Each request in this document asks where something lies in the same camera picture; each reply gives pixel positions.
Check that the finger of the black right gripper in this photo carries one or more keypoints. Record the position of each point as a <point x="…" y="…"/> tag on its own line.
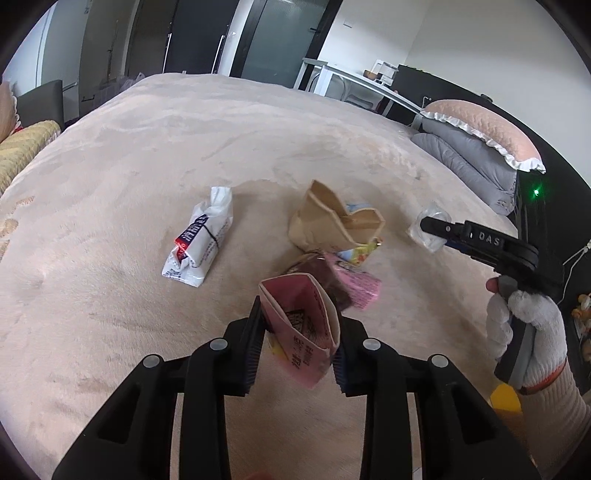
<point x="451" y="233"/>

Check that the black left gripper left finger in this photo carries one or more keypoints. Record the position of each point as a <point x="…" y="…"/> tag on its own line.
<point x="130" y="436"/>

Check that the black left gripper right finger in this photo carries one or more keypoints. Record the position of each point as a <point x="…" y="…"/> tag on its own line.
<point x="426" y="403"/>

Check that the clear plastic wrapper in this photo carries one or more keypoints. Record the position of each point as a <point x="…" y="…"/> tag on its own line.
<point x="429" y="242"/>

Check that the colourful juice carton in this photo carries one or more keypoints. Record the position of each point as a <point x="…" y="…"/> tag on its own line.
<point x="358" y="255"/>

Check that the pink printed wrapper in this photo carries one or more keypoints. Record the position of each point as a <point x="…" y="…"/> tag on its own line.
<point x="363" y="289"/>

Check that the brown paper bag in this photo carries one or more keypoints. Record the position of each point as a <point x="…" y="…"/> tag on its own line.
<point x="322" y="222"/>

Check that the dark brown snack packet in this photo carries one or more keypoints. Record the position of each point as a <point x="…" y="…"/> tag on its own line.
<point x="317" y="264"/>

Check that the pink paper packet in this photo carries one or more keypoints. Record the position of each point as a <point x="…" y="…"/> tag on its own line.
<point x="304" y="325"/>

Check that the white snack packet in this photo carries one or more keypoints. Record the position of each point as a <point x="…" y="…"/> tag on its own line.
<point x="197" y="246"/>

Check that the white gloved right hand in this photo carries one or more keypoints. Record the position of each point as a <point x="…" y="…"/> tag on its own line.
<point x="550" y="347"/>

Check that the black headboard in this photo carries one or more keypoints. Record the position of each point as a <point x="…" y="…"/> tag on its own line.
<point x="554" y="206"/>

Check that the pink frilled pillow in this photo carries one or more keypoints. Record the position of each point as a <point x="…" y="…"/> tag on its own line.
<point x="495" y="131"/>

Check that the white desk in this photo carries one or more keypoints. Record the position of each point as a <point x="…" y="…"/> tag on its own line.
<point x="315" y="76"/>

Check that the beige plush bed blanket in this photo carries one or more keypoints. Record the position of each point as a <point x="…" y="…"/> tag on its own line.
<point x="147" y="226"/>

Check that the black wardrobe doors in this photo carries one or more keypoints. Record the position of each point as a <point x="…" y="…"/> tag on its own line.
<point x="262" y="41"/>

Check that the yellow quilted cushion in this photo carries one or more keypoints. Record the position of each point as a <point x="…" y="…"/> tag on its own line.
<point x="20" y="148"/>

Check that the pink pillow on sofa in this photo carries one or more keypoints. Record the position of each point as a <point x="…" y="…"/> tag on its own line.
<point x="9" y="118"/>

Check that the black sofa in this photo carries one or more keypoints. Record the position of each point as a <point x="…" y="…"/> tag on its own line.
<point x="42" y="103"/>

